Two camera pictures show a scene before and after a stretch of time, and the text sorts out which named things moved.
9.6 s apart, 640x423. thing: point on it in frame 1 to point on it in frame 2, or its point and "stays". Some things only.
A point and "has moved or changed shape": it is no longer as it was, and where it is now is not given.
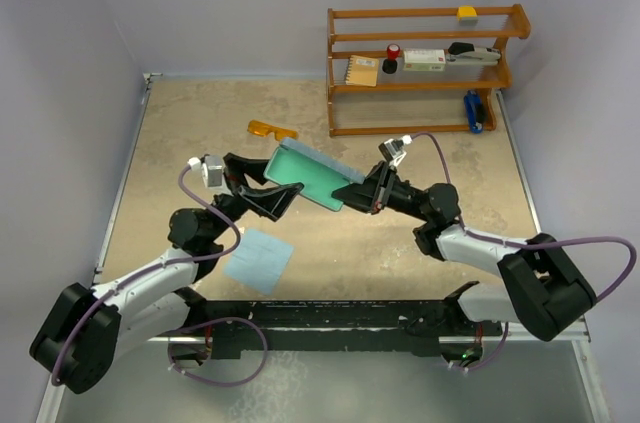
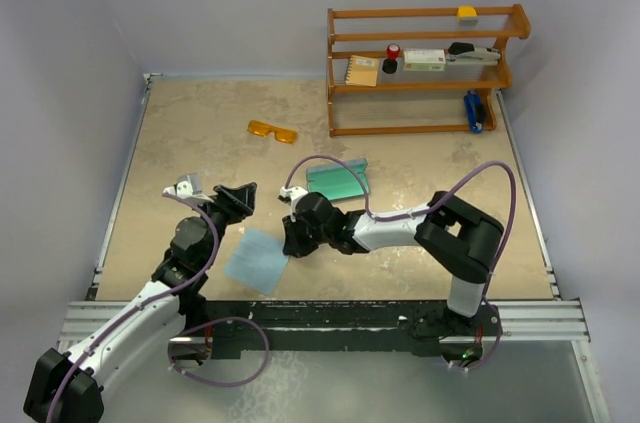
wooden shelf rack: (418, 69) stays
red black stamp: (390, 65) stays
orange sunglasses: (262, 129) stays
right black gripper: (373, 194) to (294, 246)
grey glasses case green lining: (320, 174) has moved or changed shape
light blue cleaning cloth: (258, 262) stays
